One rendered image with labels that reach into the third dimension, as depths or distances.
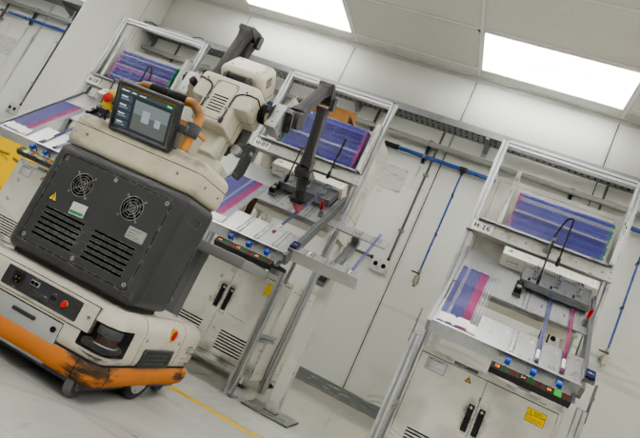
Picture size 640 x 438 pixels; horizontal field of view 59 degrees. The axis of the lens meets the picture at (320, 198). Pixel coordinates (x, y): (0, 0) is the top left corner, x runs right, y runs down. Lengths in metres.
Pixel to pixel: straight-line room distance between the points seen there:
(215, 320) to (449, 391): 1.30
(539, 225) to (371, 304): 1.89
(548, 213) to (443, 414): 1.20
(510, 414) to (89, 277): 2.01
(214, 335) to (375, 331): 1.79
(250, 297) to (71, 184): 1.44
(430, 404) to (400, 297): 1.83
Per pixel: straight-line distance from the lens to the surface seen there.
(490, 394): 2.99
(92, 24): 6.22
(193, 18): 6.38
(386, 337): 4.67
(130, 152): 2.00
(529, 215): 3.27
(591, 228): 3.30
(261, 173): 3.53
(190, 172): 1.88
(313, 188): 3.33
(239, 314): 3.22
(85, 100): 4.37
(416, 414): 2.99
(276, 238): 2.97
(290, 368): 2.88
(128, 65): 4.35
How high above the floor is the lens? 0.52
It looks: 11 degrees up
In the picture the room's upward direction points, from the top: 26 degrees clockwise
